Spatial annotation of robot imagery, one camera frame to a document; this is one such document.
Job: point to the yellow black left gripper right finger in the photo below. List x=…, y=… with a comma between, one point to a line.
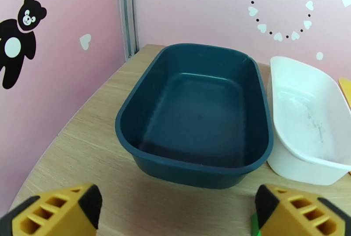
x=296, y=216

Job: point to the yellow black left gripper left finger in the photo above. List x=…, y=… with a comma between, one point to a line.
x=63, y=216

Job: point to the green lego brick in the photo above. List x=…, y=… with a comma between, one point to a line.
x=254, y=225

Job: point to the white plastic bin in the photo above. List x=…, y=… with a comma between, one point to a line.
x=301, y=117

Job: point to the yellow plastic bin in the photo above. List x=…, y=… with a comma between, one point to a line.
x=346, y=87

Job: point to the dark teal plastic bin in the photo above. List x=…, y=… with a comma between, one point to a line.
x=197, y=117

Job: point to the black teddy bear sticker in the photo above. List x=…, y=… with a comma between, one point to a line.
x=19, y=46

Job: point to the aluminium corner post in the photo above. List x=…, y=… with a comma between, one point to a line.
x=129, y=10

